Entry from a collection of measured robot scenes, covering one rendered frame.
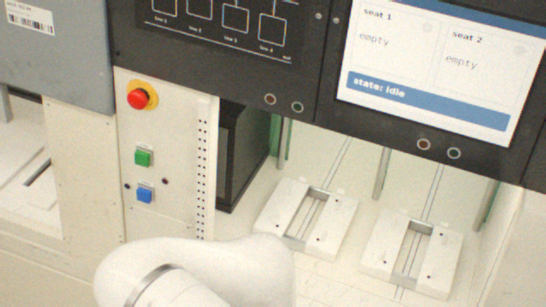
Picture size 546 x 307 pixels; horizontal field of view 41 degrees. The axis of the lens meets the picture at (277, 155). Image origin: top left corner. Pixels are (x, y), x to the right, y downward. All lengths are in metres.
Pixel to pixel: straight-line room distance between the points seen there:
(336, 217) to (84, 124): 0.67
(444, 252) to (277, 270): 0.91
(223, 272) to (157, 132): 0.57
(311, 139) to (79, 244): 0.72
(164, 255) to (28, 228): 1.01
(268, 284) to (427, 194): 1.11
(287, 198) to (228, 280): 0.95
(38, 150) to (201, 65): 0.88
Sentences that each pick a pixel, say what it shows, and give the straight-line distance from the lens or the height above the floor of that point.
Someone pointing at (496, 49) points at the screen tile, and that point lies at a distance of 1.11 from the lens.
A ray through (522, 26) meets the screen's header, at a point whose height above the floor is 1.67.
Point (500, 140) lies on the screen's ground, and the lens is 1.19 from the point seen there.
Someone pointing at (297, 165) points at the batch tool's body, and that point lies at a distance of 1.99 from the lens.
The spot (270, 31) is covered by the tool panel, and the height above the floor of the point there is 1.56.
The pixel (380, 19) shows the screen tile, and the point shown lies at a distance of 1.12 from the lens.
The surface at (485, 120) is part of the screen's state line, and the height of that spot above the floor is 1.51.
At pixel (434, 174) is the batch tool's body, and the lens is 2.06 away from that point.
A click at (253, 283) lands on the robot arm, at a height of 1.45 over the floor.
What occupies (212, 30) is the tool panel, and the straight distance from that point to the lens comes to 1.24.
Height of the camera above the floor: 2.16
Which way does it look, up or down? 40 degrees down
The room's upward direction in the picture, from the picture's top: 6 degrees clockwise
